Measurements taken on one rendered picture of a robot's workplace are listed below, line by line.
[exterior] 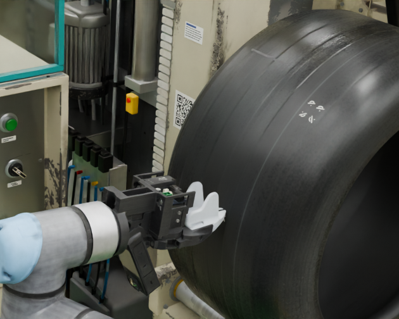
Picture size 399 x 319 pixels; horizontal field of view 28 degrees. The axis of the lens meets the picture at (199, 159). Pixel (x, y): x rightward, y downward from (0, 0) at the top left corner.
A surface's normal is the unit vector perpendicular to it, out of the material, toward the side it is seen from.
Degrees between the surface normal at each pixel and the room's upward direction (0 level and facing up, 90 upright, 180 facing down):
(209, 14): 90
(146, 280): 89
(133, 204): 90
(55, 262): 90
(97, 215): 27
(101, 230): 61
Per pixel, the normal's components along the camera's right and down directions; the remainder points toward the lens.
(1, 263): -0.76, 0.11
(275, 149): -0.59, -0.30
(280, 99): -0.46, -0.49
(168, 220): 0.65, 0.39
